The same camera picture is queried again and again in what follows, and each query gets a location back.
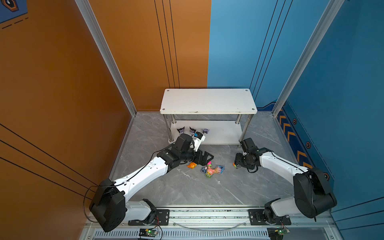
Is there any circuit board right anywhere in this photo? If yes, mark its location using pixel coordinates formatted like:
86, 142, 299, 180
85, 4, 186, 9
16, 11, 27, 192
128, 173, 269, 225
267, 227, 291, 240

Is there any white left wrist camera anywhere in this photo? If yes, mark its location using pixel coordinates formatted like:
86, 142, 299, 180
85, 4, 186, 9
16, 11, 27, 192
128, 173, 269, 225
192, 132, 206, 152

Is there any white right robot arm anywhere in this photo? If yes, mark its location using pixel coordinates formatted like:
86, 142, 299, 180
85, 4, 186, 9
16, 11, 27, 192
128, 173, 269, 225
234, 148, 337, 225

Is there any blue small toy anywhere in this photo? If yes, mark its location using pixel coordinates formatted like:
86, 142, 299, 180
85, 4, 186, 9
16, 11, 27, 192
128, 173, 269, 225
217, 166, 225, 174

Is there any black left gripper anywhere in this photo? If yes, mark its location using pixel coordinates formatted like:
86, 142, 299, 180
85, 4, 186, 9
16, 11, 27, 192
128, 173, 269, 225
179, 147, 214, 166

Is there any green circuit board left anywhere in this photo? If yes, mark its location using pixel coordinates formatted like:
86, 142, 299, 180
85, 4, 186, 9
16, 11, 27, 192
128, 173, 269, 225
138, 229, 159, 239

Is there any aluminium corner post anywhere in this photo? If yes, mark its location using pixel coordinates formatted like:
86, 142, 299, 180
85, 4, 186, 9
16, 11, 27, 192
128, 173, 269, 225
272, 0, 345, 118
75, 0, 137, 117

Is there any white two-tier metal shelf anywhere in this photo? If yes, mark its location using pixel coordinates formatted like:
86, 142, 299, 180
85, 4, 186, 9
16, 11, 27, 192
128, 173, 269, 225
160, 89, 258, 145

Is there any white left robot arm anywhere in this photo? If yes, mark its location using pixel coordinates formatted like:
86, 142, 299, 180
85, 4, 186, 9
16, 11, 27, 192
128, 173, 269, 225
89, 132, 214, 233

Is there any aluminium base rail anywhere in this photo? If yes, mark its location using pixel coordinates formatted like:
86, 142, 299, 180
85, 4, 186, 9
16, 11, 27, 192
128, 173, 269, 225
80, 205, 343, 240

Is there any aluminium corner post left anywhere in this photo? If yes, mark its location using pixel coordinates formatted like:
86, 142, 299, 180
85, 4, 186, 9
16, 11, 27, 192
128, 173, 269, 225
75, 0, 137, 117

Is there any black purple kuromi figure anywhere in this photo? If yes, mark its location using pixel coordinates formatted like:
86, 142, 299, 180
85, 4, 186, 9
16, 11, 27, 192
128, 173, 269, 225
177, 127, 185, 135

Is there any aluminium corner post right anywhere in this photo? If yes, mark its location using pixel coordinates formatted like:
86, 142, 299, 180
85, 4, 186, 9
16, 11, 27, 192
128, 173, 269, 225
272, 0, 345, 118

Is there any pink pig toy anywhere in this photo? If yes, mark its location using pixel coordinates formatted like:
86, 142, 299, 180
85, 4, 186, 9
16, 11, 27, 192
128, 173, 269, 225
206, 167, 218, 178

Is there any orange fox toy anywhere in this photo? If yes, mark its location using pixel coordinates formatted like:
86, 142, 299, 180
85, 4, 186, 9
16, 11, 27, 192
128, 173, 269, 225
188, 162, 197, 169

